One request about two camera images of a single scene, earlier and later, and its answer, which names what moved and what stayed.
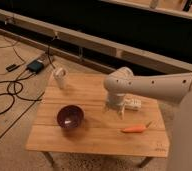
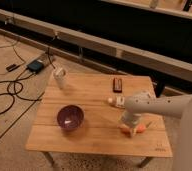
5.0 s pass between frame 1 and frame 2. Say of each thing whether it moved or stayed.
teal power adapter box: stayed
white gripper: moved
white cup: stayed
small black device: stayed
